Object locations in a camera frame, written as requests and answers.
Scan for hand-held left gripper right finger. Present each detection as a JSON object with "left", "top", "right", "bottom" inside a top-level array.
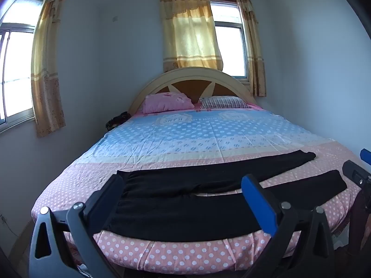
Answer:
[{"left": 241, "top": 174, "right": 337, "bottom": 278}]

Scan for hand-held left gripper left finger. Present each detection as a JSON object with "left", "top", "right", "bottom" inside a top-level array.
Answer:
[{"left": 29, "top": 174, "right": 125, "bottom": 278}]

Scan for black pants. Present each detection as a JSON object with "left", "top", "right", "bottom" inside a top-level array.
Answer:
[{"left": 103, "top": 151, "right": 348, "bottom": 242}]

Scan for black bag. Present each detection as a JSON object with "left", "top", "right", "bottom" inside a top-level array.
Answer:
[{"left": 106, "top": 112, "right": 133, "bottom": 131}]

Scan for polka dot bedsheet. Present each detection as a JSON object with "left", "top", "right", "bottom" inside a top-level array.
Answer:
[{"left": 31, "top": 104, "right": 371, "bottom": 274}]

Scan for pink pillow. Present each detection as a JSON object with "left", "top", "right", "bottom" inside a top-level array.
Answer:
[{"left": 143, "top": 92, "right": 195, "bottom": 114}]

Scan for striped pillow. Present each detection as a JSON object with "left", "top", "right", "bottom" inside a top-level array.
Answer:
[{"left": 200, "top": 96, "right": 252, "bottom": 110}]

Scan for wooden bed headboard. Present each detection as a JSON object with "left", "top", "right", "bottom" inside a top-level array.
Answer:
[{"left": 128, "top": 66, "right": 257, "bottom": 115}]

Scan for yellow side window curtain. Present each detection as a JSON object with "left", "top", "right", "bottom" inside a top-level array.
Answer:
[{"left": 31, "top": 0, "right": 69, "bottom": 138}]

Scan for side window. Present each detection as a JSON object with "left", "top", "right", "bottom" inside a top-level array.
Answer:
[{"left": 0, "top": 0, "right": 45, "bottom": 134}]

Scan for narrow yellow curtain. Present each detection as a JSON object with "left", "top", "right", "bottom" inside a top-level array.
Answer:
[{"left": 235, "top": 0, "right": 267, "bottom": 97}]

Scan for window behind headboard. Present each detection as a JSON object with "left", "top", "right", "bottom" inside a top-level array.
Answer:
[{"left": 209, "top": 0, "right": 250, "bottom": 85}]

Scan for wide yellow curtain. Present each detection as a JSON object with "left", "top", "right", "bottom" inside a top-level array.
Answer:
[{"left": 159, "top": 0, "right": 223, "bottom": 73}]

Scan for thin wall cable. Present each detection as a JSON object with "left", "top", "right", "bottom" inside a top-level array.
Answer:
[{"left": 0, "top": 214, "right": 18, "bottom": 236}]

